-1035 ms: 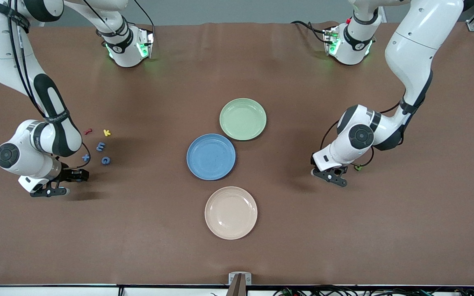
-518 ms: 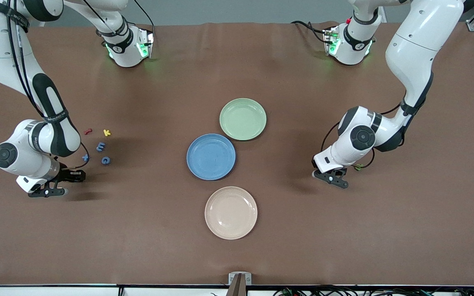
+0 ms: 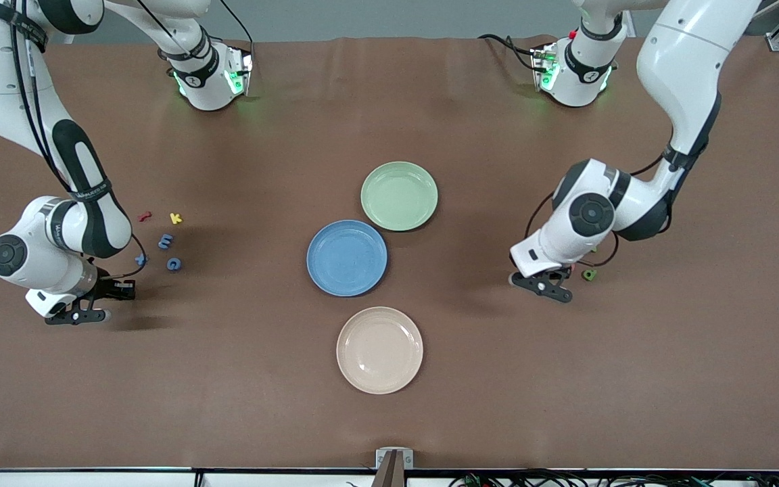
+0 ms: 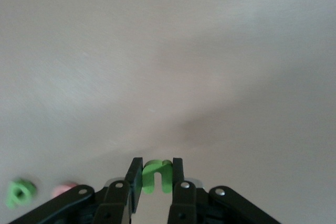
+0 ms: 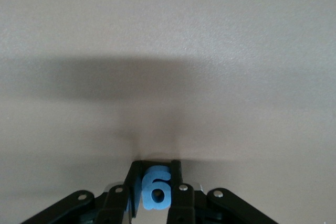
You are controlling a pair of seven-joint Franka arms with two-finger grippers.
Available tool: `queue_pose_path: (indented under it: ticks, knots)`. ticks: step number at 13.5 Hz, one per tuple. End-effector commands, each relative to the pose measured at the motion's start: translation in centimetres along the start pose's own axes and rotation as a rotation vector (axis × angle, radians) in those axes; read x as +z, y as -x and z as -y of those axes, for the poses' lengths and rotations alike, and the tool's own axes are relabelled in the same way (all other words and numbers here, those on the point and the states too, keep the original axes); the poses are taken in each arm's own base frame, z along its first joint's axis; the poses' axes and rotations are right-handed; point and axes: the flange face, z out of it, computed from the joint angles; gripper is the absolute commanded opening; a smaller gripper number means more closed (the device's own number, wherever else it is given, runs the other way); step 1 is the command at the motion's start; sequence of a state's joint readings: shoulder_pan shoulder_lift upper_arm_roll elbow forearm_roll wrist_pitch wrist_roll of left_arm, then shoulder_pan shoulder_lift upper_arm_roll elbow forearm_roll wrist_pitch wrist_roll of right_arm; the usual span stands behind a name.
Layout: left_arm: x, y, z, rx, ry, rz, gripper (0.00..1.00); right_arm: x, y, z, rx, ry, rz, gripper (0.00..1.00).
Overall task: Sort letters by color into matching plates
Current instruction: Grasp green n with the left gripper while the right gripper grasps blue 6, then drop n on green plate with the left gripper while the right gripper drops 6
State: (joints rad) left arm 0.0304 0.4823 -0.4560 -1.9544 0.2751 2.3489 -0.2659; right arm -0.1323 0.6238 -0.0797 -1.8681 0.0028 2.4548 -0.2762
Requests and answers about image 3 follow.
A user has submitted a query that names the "brown table cover sheet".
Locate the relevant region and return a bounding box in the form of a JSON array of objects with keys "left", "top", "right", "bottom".
[{"left": 0, "top": 35, "right": 779, "bottom": 471}]

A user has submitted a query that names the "green plate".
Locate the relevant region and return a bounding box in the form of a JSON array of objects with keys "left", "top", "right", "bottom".
[{"left": 360, "top": 161, "right": 439, "bottom": 232}]

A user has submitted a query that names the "black right arm base cable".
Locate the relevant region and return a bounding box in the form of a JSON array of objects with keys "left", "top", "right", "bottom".
[{"left": 216, "top": 0, "right": 255, "bottom": 58}]

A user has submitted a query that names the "black left arm base cable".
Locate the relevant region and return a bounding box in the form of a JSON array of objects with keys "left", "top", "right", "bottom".
[{"left": 477, "top": 34, "right": 542, "bottom": 72}]

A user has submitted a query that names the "black arm base cable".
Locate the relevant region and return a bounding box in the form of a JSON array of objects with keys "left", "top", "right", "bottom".
[
  {"left": 216, "top": 0, "right": 255, "bottom": 58},
  {"left": 477, "top": 34, "right": 542, "bottom": 72}
]

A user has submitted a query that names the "beige plate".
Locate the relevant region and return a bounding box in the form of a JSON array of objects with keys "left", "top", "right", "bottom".
[{"left": 336, "top": 306, "right": 424, "bottom": 395}]

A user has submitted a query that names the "tangled black cable bundle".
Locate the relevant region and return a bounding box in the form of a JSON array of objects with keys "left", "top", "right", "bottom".
[{"left": 447, "top": 467, "right": 779, "bottom": 487}]

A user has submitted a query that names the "grey metal camera bracket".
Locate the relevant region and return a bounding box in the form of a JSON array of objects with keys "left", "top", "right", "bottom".
[{"left": 371, "top": 448, "right": 415, "bottom": 487}]

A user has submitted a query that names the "blue plate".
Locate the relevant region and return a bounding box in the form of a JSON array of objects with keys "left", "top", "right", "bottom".
[{"left": 306, "top": 220, "right": 388, "bottom": 297}]

